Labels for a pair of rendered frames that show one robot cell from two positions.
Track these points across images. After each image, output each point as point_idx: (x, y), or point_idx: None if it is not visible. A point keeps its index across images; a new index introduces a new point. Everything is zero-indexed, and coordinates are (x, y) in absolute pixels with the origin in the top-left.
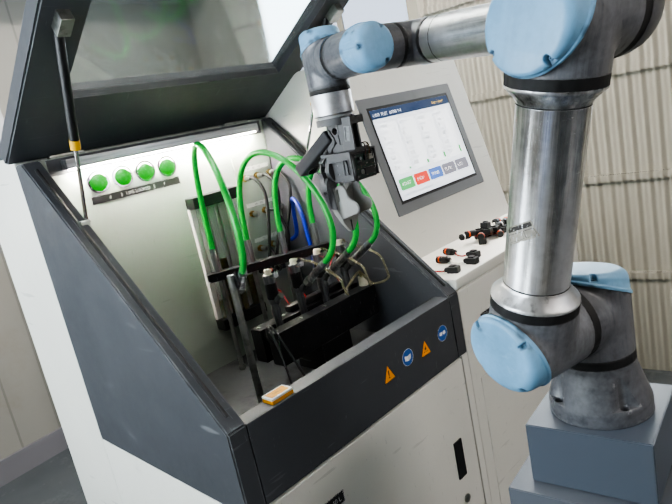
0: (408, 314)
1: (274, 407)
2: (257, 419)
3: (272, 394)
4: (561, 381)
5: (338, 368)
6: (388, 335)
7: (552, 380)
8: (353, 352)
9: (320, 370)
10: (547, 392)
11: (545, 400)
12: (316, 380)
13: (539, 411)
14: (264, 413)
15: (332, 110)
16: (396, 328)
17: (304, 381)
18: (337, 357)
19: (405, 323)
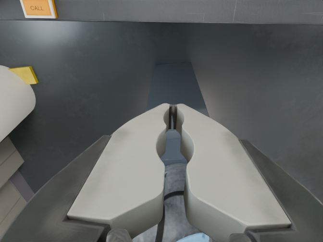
0: (289, 4)
1: (30, 19)
2: (8, 19)
3: (30, 8)
4: (165, 186)
5: (124, 21)
6: (217, 22)
7: (169, 179)
8: (160, 12)
9: (107, 6)
10: (184, 158)
11: (174, 161)
12: (90, 20)
13: (162, 162)
14: (17, 19)
15: None
16: (238, 20)
17: (80, 8)
18: (142, 0)
19: (255, 22)
